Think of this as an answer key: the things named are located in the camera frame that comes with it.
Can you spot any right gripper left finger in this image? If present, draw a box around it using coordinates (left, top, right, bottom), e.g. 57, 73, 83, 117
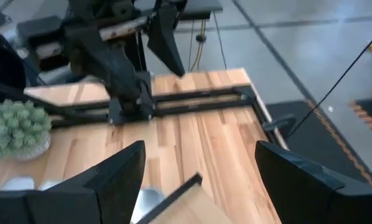
27, 139, 146, 224

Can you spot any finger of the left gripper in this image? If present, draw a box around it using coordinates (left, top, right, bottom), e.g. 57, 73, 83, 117
147, 0, 187, 78

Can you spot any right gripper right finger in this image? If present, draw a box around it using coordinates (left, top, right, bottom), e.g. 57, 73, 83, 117
254, 140, 345, 224

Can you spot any peaches label tin can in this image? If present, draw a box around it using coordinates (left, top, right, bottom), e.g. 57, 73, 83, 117
131, 187, 165, 223

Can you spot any blue yellow label tin can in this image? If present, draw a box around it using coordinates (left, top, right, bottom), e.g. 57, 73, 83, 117
1, 176, 36, 191

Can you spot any dark grey desk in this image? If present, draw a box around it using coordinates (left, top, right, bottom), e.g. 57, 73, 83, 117
133, 0, 223, 21

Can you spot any grey table clamp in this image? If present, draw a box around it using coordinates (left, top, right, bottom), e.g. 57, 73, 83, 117
263, 113, 297, 133

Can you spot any green potted succulent plant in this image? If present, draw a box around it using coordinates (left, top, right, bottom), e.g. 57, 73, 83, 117
0, 99, 53, 164

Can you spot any wooden shelf with black frame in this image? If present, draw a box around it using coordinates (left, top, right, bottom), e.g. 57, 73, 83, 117
136, 172, 233, 224

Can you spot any black aluminium table frame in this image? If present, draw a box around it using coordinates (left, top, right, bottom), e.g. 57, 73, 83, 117
24, 83, 289, 150

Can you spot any black floor cable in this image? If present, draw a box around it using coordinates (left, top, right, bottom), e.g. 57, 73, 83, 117
286, 27, 372, 138

